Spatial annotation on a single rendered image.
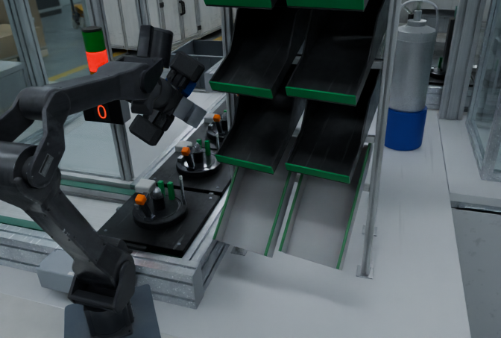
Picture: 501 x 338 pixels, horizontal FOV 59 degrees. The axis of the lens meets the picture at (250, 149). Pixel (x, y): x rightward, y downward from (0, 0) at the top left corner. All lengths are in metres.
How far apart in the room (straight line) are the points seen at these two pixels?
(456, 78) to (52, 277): 1.62
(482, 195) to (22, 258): 1.33
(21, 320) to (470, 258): 1.34
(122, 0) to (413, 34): 5.27
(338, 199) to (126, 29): 5.77
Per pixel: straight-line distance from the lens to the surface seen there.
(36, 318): 1.17
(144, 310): 0.82
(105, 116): 1.25
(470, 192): 1.56
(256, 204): 1.02
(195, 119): 0.92
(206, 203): 1.20
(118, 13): 6.60
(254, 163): 0.88
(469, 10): 1.94
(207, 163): 1.35
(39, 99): 0.56
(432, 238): 1.32
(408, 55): 1.62
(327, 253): 0.98
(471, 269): 1.72
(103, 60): 1.20
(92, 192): 1.41
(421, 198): 1.48
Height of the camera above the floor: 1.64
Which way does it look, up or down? 27 degrees down
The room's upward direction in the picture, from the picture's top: 2 degrees counter-clockwise
